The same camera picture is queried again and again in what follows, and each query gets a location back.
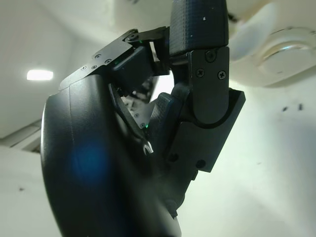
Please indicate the white toaster lever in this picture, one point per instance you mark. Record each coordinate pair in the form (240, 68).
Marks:
(249, 34)

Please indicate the white two-slot toaster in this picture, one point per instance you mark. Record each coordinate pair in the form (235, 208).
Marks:
(291, 12)

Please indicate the ceiling light panel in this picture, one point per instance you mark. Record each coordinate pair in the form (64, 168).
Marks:
(40, 75)

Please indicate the silver toaster knob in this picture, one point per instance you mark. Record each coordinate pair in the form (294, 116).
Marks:
(288, 56)

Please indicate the grey ceiling beam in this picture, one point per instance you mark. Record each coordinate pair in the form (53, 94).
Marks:
(22, 138)

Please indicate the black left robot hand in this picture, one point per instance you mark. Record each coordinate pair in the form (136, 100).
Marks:
(93, 160)

